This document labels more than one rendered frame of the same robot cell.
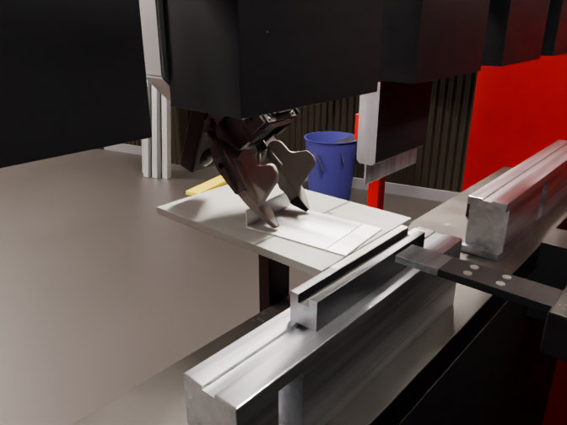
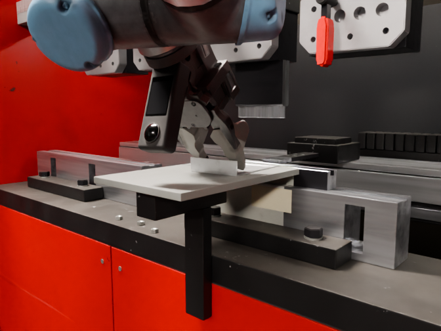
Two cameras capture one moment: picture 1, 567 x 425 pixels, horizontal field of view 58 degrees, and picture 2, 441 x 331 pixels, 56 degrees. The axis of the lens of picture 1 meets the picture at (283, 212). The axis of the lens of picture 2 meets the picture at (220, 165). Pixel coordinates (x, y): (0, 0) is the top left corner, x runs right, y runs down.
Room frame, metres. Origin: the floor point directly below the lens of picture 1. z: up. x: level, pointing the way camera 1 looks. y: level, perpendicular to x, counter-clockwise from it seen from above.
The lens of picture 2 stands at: (0.56, 0.63, 1.10)
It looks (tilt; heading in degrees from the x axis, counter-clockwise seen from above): 8 degrees down; 270
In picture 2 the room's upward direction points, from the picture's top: straight up
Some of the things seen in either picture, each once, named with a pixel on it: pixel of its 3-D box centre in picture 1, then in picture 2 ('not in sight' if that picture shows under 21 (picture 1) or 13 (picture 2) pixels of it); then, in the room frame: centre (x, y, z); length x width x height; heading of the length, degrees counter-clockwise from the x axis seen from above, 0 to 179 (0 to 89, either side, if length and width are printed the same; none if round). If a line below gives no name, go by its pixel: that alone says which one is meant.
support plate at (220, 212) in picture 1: (280, 215); (203, 175); (0.59, 0.00, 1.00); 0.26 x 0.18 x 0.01; 49
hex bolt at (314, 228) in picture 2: not in sight; (313, 232); (0.42, 0.03, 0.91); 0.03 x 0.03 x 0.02
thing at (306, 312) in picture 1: (364, 271); (277, 173); (0.46, -0.08, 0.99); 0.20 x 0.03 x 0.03; 139
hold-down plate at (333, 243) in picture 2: not in sight; (258, 234); (0.50, -0.04, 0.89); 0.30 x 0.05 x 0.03; 139
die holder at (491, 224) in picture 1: (533, 189); (92, 174); (0.90, -0.47, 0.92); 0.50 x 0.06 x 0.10; 139
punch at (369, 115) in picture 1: (395, 126); (260, 90); (0.49, -0.11, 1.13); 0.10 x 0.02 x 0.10; 139
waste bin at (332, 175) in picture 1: (333, 166); not in sight; (3.40, -0.35, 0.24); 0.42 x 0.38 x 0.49; 63
